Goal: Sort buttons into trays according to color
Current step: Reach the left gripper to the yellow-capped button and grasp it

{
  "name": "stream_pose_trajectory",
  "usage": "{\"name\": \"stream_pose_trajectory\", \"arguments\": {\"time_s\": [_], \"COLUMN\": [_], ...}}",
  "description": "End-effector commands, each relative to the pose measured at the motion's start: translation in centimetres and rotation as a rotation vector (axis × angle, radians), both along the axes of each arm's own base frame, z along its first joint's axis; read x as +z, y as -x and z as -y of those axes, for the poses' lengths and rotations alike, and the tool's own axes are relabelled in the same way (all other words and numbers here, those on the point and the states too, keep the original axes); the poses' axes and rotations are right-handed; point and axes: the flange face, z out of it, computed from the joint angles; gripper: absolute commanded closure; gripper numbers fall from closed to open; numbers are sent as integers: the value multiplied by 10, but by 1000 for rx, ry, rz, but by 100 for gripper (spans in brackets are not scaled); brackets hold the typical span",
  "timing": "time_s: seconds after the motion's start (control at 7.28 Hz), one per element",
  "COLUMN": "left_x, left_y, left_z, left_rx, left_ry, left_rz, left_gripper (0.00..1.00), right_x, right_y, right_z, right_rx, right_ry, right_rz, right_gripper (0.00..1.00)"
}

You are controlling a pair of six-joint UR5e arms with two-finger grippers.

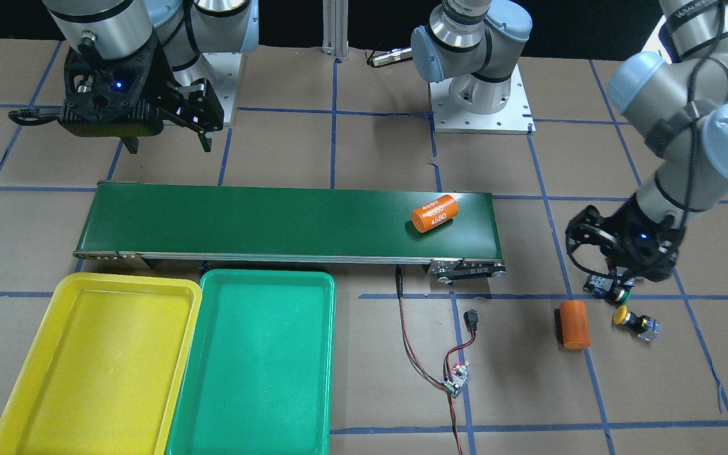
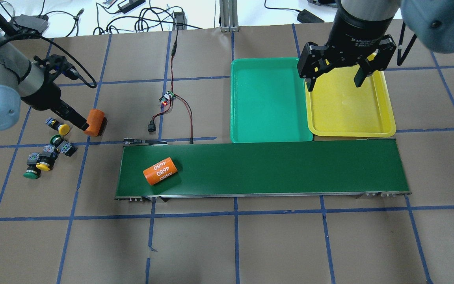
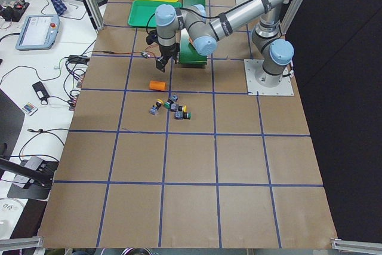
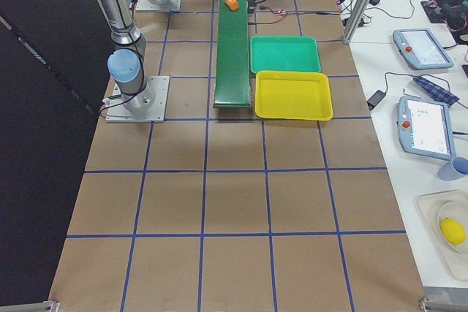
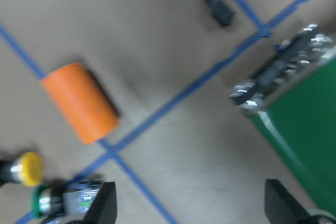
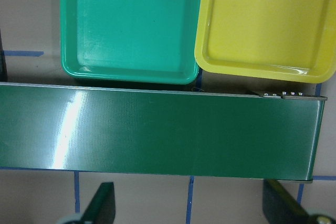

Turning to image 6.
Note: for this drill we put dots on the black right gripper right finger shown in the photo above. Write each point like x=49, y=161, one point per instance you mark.
x=279, y=206

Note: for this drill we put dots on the yellow tray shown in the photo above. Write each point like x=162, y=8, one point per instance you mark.
x=291, y=40

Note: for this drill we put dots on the green tray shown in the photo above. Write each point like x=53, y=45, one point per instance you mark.
x=129, y=40

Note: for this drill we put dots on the green conveyor belt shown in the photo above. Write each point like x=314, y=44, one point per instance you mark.
x=159, y=132

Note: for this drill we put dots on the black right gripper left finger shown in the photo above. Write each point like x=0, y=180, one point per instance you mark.
x=102, y=206

